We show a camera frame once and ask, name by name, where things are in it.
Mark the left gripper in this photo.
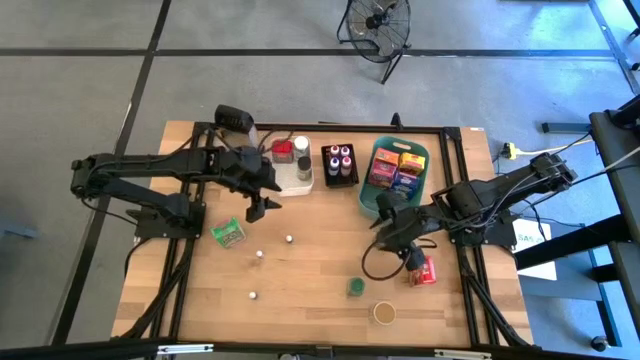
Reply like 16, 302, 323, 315
222, 149, 283, 224

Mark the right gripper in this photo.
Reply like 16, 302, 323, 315
374, 212, 431, 274

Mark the red patterned tin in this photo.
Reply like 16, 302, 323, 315
407, 255, 438, 288

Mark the black-lidded herb jar green label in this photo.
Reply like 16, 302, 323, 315
296, 155, 314, 182

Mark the smoked paprika tin red lid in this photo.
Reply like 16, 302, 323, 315
271, 139, 295, 165

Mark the green Apple Jacks cereal box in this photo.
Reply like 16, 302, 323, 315
209, 216, 247, 250

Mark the pink Raisin Bran cereal box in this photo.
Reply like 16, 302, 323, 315
368, 159, 399, 190

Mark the yellow Corn Pops cereal box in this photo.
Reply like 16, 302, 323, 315
398, 152, 427, 176

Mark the orange cereal box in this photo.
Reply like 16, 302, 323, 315
373, 147, 401, 169

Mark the white plastic bin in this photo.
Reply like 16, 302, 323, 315
267, 135, 315, 197

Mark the black slotted plastic basket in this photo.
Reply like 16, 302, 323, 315
320, 143, 360, 189

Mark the teal plastic bin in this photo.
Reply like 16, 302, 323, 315
357, 135, 431, 221

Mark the white paper sign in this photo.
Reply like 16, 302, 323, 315
512, 218, 559, 282

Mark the grey metal floor bar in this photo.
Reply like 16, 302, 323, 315
541, 121, 592, 135

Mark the black floor fan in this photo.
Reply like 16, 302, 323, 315
335, 0, 412, 85

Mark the black workbench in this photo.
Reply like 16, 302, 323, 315
513, 93, 640, 301

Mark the black overhead crossbar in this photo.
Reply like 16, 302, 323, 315
0, 335, 640, 360

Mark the right gripper black cable loop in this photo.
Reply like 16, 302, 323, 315
361, 238, 404, 282

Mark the gripper black cable loop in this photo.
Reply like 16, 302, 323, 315
361, 238, 404, 282
254, 128, 297, 157

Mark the left gripper black cable loop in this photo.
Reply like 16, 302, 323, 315
254, 128, 297, 157

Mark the metal box grater black handle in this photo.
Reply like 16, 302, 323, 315
213, 103, 261, 151

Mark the black aluminium table frame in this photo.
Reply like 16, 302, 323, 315
119, 121, 531, 349

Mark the blue-grey metal cart frame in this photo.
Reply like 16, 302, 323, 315
519, 249, 624, 349

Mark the yellow extension cable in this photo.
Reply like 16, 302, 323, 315
514, 138, 596, 155

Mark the thin black floor cable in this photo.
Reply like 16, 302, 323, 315
492, 132, 595, 177

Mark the thick black floor cable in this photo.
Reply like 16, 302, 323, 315
529, 163, 640, 207

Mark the grey floor cable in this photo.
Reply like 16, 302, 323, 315
592, 148, 640, 175

